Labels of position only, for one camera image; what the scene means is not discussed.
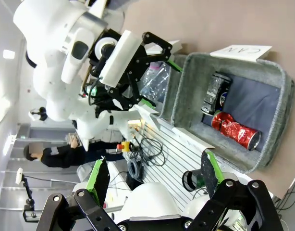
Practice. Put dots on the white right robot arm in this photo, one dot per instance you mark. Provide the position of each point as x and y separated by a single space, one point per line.
152 199

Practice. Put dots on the yellow emergency stop button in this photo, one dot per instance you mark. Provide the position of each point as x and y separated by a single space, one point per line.
124 146

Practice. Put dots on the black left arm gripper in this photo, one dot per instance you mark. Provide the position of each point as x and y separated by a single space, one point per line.
138 65

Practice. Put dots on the black camera on stand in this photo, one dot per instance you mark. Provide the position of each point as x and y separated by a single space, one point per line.
27 192

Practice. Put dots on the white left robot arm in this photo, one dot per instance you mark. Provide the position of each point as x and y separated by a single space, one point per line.
56 48

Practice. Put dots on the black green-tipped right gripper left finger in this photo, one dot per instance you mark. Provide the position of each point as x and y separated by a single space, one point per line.
100 179

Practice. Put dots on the grey felt basket can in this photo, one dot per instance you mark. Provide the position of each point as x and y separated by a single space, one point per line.
193 79

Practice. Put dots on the background person in black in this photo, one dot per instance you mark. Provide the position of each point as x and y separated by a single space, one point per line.
56 156

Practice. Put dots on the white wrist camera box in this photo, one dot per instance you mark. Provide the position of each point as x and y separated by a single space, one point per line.
119 60

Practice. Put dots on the grey felt basket plastic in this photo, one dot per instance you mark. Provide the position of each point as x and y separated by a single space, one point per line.
165 106

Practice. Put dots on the clear plastic bottle in basket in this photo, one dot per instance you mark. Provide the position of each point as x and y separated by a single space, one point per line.
156 80

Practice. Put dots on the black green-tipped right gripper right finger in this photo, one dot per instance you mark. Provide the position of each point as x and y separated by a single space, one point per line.
210 170

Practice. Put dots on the crushed red soda can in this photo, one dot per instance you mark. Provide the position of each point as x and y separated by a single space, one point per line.
234 131

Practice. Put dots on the white label card CAN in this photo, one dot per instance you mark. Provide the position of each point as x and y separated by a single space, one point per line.
241 51

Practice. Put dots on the crushed dark soda can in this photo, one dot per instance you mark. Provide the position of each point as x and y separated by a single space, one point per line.
213 93

